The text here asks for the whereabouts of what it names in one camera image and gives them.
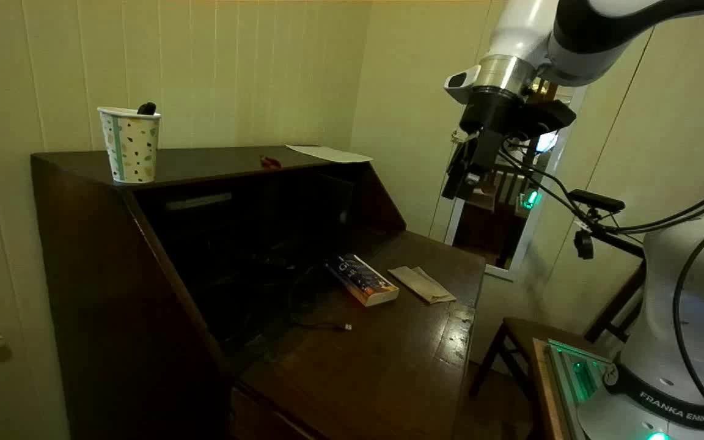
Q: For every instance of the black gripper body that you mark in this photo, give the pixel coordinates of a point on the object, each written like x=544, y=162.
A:
x=488, y=149

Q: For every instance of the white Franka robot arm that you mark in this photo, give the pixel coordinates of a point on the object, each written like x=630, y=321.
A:
x=523, y=31

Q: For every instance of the white framed glass door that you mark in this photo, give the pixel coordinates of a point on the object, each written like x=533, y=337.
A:
x=455, y=221

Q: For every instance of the white paper sheet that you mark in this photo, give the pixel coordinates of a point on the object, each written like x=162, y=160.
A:
x=328, y=151

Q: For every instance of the dark wooden chair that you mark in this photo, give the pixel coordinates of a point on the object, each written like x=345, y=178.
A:
x=523, y=327

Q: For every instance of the black marker in cup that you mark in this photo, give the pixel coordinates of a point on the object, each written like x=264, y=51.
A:
x=147, y=107

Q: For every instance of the polka dot paper cup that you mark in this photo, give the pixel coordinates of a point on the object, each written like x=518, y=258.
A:
x=133, y=146

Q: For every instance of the dark wooden secretary desk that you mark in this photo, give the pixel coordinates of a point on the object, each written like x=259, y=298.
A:
x=165, y=325

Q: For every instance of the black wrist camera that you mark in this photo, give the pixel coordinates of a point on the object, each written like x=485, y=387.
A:
x=553, y=116

